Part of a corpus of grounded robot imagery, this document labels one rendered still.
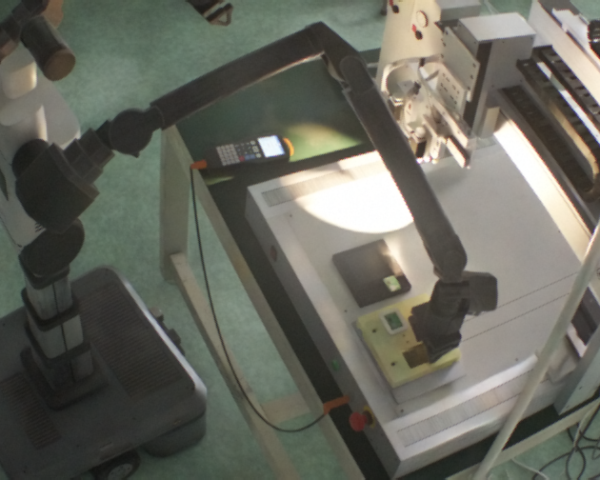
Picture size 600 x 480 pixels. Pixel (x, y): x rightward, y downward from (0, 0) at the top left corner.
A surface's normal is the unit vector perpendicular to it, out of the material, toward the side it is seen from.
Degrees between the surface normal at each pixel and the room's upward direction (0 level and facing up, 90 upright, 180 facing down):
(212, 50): 0
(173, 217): 90
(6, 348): 0
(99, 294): 0
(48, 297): 90
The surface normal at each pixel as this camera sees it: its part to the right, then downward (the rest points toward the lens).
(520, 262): 0.09, -0.61
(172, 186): 0.42, 0.74
